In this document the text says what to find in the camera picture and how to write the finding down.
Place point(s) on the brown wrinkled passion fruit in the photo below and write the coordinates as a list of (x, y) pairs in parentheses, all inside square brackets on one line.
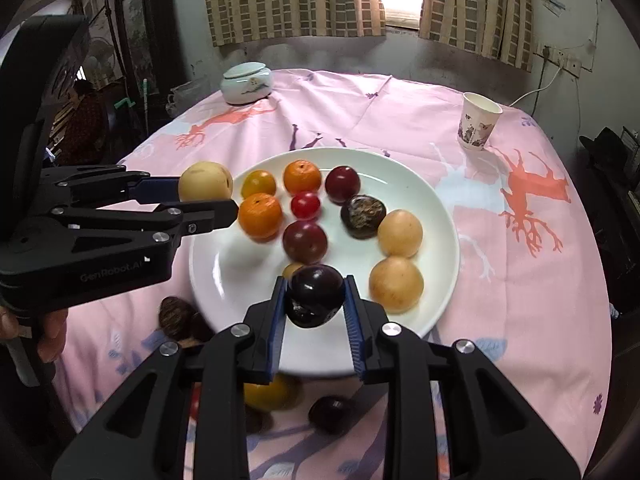
[(175, 312), (363, 216)]

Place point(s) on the pink printed tablecloth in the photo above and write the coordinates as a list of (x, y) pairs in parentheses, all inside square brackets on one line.
[(525, 285)]

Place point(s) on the black hat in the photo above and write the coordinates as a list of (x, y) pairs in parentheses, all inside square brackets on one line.
[(605, 147)]

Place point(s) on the white wall socket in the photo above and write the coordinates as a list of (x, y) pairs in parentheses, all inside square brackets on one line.
[(565, 60)]

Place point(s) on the red cherry tomato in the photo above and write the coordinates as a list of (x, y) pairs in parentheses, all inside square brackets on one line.
[(305, 205)]

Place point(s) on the person's left hand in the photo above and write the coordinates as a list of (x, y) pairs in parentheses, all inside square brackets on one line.
[(50, 332)]

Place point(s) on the green plastic hook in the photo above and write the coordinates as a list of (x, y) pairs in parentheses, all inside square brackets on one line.
[(124, 105)]

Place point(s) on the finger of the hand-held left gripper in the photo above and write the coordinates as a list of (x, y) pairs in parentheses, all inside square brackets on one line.
[(210, 214), (150, 188)]

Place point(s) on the white oval plate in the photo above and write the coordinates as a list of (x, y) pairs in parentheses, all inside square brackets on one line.
[(225, 270)]

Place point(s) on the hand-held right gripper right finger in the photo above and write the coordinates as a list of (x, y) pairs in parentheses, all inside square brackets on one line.
[(354, 327)]

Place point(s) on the tan pear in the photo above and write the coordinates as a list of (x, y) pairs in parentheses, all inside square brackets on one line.
[(396, 284)]

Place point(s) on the orange mandarin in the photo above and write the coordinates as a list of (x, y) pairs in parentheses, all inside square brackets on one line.
[(259, 215), (302, 176)]

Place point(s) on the pale yellow apricot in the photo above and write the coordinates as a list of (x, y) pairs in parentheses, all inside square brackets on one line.
[(400, 233), (205, 181)]

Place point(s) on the yellow-orange plum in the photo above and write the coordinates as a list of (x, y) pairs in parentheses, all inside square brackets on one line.
[(270, 392), (258, 184)]

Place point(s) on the white electric fan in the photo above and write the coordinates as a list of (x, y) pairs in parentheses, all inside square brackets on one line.
[(99, 57)]

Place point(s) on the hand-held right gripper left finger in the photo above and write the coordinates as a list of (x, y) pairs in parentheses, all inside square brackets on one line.
[(277, 325)]

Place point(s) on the dark framed picture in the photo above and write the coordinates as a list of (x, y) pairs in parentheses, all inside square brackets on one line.
[(140, 30)]

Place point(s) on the small yellow plum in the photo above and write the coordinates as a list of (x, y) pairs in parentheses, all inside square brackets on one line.
[(291, 270)]

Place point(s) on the white ceramic lidded jar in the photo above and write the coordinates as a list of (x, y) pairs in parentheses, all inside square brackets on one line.
[(247, 85)]

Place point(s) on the printed paper cup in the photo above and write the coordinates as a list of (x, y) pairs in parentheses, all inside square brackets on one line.
[(477, 122)]

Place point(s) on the dark purple plum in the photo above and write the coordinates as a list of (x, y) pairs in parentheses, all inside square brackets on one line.
[(330, 412), (316, 300), (343, 184)]

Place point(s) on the large dark red plum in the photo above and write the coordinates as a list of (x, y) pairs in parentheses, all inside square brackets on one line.
[(305, 241)]

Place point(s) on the narrow checked beige curtain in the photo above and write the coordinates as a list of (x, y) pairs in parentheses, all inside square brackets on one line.
[(475, 10)]

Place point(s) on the wide checked beige curtain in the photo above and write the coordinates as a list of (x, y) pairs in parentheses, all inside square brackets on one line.
[(290, 0)]

